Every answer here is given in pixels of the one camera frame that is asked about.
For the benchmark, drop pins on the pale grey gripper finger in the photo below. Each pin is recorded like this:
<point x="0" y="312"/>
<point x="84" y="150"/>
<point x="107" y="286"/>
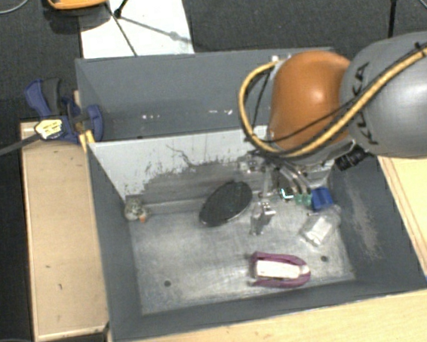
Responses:
<point x="256" y="224"/>
<point x="267" y="207"/>

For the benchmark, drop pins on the black round disc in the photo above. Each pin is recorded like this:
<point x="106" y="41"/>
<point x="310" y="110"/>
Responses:
<point x="225" y="204"/>

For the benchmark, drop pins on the purple and white stapler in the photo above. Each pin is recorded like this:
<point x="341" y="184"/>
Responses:
<point x="279" y="270"/>

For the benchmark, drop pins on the clear plastic bottle blue cap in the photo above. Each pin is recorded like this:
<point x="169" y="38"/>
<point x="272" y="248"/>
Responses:
<point x="320" y="227"/>

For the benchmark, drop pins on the grey metal bin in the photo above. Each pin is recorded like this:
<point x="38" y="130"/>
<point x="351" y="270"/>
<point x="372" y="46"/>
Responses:
<point x="192" y="259"/>

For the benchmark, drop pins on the pale wood board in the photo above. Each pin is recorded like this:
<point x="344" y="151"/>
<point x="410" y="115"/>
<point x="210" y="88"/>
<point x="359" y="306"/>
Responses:
<point x="61" y="235"/>

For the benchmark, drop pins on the black cylinder on white bracket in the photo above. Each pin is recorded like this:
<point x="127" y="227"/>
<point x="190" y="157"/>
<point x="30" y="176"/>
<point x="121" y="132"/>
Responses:
<point x="350" y="159"/>

